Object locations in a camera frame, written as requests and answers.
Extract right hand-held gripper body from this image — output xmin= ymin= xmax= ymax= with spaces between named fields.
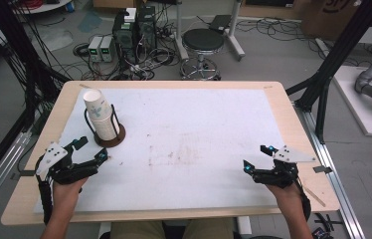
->
xmin=253 ymin=144 xmax=317 ymax=190

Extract white platform board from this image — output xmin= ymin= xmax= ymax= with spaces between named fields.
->
xmin=332 ymin=65 xmax=372 ymax=138

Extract stack of white paper cups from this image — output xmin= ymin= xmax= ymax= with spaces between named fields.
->
xmin=83 ymin=88 xmax=121 ymax=141

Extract white small box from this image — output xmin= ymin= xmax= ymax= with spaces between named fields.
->
xmin=123 ymin=6 xmax=138 ymax=24

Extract grey bench power supply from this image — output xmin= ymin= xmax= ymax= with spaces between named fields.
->
xmin=87 ymin=35 xmax=104 ymax=63
xmin=99 ymin=35 xmax=116 ymax=64

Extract black arm strap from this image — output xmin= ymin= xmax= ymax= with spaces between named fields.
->
xmin=296 ymin=184 xmax=312 ymax=222
xmin=36 ymin=172 xmax=57 ymax=226

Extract white table mat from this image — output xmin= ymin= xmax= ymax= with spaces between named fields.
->
xmin=33 ymin=88 xmax=286 ymax=214

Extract white metal stand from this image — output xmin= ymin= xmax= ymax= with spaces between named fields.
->
xmin=173 ymin=0 xmax=247 ymax=63

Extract person's right hand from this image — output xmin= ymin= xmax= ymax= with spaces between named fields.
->
xmin=266 ymin=181 xmax=305 ymax=214

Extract black computer tower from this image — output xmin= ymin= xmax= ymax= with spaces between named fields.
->
xmin=136 ymin=4 xmax=158 ymax=56
xmin=111 ymin=11 xmax=139 ymax=65

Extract black round stool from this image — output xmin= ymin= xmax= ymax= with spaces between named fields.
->
xmin=179 ymin=28 xmax=226 ymax=82

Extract black metal frame with cables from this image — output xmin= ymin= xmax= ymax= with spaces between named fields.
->
xmin=0 ymin=0 xmax=73 ymax=197

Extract person's left hand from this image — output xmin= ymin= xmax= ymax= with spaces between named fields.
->
xmin=52 ymin=176 xmax=90 ymax=207

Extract tangle of floor cables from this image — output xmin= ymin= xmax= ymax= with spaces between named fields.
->
xmin=72 ymin=39 xmax=182 ymax=82

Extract person's legs in khaki pants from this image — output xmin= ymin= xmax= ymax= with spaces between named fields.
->
xmin=108 ymin=218 xmax=236 ymax=239

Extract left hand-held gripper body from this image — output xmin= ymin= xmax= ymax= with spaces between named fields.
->
xmin=35 ymin=141 xmax=99 ymax=186

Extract black left arm strap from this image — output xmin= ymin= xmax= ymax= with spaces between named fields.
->
xmin=36 ymin=172 xmax=57 ymax=226

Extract black wire cup holder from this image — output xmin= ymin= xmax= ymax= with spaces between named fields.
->
xmin=84 ymin=104 xmax=127 ymax=149

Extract cardboard box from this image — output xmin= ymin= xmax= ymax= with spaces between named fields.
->
xmin=300 ymin=0 xmax=365 ymax=42

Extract thin wooden stick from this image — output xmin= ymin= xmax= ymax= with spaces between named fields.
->
xmin=300 ymin=184 xmax=327 ymax=208

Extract black right arm strap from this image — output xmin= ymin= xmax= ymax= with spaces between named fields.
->
xmin=296 ymin=184 xmax=312 ymax=222

